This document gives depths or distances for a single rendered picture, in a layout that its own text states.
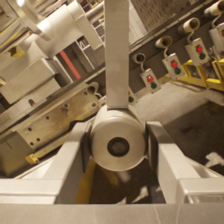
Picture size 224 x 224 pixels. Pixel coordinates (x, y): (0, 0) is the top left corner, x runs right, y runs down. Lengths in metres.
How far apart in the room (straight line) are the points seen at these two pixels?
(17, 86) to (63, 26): 0.53
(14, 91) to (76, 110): 0.46
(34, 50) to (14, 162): 0.99
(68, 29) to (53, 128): 0.74
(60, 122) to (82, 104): 0.23
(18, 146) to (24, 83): 0.58
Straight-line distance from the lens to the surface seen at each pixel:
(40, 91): 1.43
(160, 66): 1.20
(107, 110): 0.15
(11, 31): 1.13
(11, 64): 1.45
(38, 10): 1.11
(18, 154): 1.66
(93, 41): 1.28
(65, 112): 1.30
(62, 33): 1.34
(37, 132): 1.44
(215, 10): 1.19
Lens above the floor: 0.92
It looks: 14 degrees down
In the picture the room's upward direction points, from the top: 33 degrees counter-clockwise
